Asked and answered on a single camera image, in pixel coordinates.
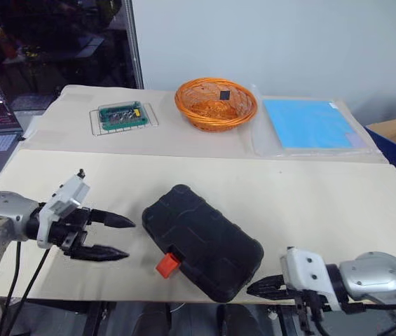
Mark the blue sheet pad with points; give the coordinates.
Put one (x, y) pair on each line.
(310, 122)

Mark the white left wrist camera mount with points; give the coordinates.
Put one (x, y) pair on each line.
(66, 199)

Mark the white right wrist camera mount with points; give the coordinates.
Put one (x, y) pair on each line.
(306, 269)

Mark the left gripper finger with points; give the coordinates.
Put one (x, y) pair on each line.
(96, 253)
(110, 219)

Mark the black table frame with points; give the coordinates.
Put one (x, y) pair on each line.
(96, 315)

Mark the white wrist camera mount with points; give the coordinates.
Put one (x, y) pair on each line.
(306, 269)
(66, 199)

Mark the black plastic tool case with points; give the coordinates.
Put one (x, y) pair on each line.
(201, 238)

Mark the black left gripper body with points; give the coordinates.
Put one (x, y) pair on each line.
(71, 227)

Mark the small black square piece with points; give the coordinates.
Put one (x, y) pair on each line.
(225, 95)

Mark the clear plastic bag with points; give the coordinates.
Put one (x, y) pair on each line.
(264, 143)

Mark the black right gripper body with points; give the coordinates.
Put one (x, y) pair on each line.
(301, 308)

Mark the green circuit board clear case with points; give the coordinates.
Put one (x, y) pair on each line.
(122, 115)

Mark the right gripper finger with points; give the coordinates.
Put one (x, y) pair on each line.
(271, 281)
(267, 292)

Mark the dark rounded shape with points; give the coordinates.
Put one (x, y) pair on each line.
(241, 320)
(155, 320)

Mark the metal window post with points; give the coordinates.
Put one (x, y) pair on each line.
(134, 45)

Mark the orange woven basket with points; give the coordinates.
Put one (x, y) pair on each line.
(215, 119)

